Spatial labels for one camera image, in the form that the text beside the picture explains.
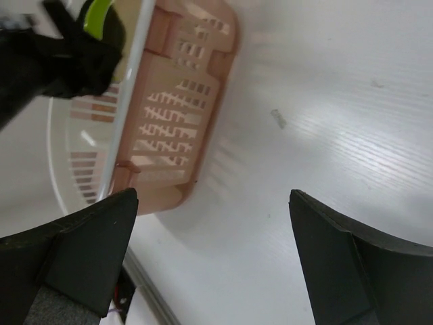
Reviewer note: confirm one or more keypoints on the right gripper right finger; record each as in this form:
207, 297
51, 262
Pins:
356, 274

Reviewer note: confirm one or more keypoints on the lime green plate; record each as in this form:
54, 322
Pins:
93, 14

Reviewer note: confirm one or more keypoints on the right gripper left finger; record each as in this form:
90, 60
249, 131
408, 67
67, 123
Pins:
65, 271

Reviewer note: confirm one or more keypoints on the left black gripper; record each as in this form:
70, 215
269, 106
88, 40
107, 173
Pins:
73, 65

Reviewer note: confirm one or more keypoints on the aluminium rail front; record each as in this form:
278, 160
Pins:
147, 304

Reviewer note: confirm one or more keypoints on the grey tape scrap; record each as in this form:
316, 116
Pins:
279, 119

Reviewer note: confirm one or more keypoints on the pink white dish rack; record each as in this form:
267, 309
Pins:
149, 130

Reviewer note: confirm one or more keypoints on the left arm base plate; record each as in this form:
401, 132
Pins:
123, 294

